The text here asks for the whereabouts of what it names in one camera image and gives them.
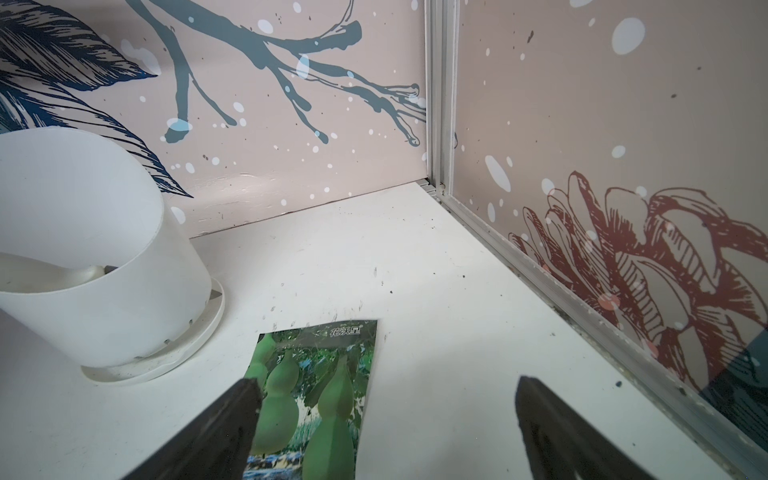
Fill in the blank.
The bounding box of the aluminium right corner post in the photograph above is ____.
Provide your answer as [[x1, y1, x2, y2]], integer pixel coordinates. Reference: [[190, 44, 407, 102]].
[[425, 0, 460, 200]]

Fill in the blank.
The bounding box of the white cylindrical cup holder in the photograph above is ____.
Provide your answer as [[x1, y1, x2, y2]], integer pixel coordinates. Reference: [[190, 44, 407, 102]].
[[1, 127, 226, 386]]

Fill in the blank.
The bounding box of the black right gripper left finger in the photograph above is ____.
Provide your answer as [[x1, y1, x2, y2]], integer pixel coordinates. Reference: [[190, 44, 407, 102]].
[[124, 378, 262, 480]]

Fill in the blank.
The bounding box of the green gourd seed bag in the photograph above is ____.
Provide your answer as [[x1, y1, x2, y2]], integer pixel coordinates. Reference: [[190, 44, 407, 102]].
[[243, 320, 377, 479]]

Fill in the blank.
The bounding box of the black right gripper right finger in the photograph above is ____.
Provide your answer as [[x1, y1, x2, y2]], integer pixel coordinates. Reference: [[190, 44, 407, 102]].
[[515, 376, 653, 480]]

